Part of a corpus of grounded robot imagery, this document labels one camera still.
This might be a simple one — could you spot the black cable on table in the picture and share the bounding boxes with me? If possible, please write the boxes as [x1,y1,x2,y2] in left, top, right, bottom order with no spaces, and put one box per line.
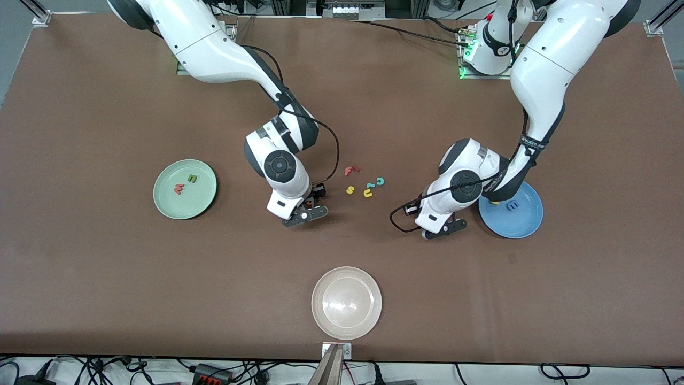
[350,19,473,46]

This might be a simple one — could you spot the aluminium camera mount bar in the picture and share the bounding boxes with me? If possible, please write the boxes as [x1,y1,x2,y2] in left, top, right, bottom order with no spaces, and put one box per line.
[307,342,353,385]

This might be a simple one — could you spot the black looped floor cable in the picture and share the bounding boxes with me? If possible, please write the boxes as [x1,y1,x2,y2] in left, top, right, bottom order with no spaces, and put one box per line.
[539,364,592,381]

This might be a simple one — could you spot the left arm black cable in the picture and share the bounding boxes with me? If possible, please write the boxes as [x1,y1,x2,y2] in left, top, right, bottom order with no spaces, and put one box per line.
[389,0,540,234]

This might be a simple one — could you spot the green plate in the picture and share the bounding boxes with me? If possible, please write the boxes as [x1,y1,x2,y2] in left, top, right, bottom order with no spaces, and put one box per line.
[153,159,218,220]

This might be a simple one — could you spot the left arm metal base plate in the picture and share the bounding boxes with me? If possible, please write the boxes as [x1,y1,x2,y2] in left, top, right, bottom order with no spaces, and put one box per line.
[458,27,515,81]

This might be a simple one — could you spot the white plate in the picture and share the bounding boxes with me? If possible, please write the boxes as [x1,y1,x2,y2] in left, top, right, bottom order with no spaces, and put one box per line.
[311,266,383,341]

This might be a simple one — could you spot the blue plate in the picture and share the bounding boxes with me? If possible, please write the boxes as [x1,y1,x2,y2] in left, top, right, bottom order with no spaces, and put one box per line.
[478,182,544,239]

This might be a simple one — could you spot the brown table cover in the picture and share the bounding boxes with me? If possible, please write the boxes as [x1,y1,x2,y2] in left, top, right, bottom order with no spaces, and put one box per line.
[0,12,684,364]

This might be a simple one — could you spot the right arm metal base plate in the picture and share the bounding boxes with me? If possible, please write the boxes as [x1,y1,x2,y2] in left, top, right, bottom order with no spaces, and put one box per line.
[176,21,238,76]

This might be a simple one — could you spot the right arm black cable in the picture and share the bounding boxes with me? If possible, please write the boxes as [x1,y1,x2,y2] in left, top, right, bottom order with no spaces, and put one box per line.
[243,45,341,186]

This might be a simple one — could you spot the aluminium frame post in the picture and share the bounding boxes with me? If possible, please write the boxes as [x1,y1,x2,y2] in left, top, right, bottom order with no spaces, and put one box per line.
[21,0,52,27]
[647,0,684,37]

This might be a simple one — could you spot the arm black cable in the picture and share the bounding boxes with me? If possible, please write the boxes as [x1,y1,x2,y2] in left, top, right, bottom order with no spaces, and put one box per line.
[243,45,341,186]
[389,0,540,234]

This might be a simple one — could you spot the black power strip red switches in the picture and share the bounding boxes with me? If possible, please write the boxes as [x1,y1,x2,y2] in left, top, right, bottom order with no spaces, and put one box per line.
[191,363,234,385]

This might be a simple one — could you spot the grey electrical box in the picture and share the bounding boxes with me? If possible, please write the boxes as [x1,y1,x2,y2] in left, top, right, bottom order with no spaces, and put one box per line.
[307,0,385,21]

